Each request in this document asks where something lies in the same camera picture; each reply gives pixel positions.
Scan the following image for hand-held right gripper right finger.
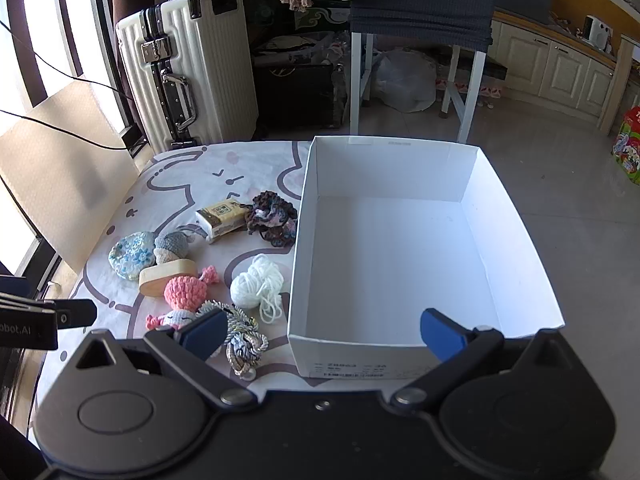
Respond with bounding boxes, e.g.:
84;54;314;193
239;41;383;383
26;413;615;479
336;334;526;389
390;307;583;408

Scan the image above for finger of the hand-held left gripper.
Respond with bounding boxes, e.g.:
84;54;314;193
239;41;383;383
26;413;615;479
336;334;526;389
55;299;98;330

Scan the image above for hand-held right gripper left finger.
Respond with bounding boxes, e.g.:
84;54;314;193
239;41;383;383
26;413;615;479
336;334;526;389
75;307;258;408

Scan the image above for silver braided rope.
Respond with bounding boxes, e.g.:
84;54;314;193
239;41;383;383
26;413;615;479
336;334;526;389
197;299;269;380

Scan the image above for pink crochet doll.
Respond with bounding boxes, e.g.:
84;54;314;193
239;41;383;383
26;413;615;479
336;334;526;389
145;266;221;336

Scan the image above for white yarn ball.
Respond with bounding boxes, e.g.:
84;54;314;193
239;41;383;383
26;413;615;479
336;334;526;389
230;254;285;325

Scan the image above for oval wooden block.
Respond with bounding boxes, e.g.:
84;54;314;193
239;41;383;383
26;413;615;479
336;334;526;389
138;258;197;297

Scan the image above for blue floral crochet pouch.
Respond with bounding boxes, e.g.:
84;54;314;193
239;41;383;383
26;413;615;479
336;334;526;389
108;231;160;281

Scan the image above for white cardboard box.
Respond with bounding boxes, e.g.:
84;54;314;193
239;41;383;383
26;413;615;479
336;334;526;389
287;135;566;381

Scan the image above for grey crochet whale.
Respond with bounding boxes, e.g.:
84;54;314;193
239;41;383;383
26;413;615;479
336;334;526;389
154;226;211;266

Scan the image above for tissue pack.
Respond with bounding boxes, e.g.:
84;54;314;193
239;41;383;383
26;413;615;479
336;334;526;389
195;199;249;244

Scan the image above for dark crochet scrunchie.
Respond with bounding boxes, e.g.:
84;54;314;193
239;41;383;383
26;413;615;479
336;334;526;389
244;191;299;248

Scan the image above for beige board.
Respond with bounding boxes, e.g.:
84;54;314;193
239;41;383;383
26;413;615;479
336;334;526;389
0;77;143;271

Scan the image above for printed blanket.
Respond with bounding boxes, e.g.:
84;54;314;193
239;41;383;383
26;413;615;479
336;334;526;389
35;140;431;411

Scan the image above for black power adapter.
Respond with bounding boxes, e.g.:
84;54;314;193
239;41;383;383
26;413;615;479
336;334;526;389
122;127;148;156

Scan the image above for white plastic bag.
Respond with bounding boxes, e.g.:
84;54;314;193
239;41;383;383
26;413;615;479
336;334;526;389
372;49;438;113

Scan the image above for white ribbed suitcase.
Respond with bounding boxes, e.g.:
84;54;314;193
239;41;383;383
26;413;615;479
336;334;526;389
115;0;259;153

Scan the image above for white chair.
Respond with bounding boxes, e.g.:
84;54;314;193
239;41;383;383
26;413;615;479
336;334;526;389
349;30;487;145

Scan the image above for colourful carton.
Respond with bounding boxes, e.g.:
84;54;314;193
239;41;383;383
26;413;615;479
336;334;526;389
611;106;640;186

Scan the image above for cream kitchen cabinets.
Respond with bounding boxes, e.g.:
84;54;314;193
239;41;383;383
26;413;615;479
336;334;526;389
487;7;623;126

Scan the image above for wooden kitchen table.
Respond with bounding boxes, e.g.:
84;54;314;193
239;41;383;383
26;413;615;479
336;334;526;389
598;34;640;136

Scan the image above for dark blue knitted cloth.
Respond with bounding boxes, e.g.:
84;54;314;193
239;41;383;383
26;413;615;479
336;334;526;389
348;0;498;53

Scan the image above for white kitchen appliance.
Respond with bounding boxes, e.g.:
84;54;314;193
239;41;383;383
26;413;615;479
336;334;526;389
582;15;613;51

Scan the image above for black cable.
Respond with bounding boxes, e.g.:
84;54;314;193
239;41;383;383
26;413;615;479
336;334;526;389
0;109;131;151
0;20;138;111

